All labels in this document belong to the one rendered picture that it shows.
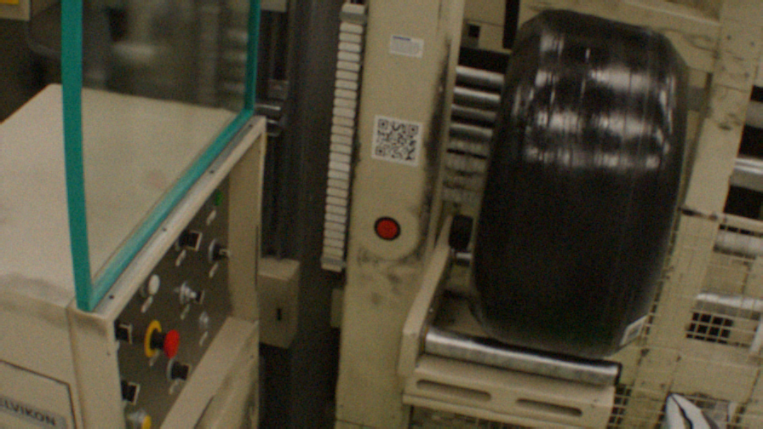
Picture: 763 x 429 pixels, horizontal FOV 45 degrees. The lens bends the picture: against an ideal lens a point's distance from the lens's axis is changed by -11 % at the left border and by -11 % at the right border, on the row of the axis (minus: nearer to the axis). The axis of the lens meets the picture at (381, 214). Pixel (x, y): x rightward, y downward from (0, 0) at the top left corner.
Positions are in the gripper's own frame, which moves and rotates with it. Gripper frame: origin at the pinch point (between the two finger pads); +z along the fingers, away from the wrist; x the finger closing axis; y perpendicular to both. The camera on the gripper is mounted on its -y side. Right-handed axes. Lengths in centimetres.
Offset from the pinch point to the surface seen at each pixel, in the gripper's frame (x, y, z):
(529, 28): 6, -7, 61
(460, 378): -22.7, 24.0, 21.6
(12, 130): -72, -5, 83
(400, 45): -13, -5, 68
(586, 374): -4.8, 18.5, 11.4
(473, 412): -22.7, 28.3, 15.4
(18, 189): -73, -17, 68
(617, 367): 0.5, 17.8, 9.6
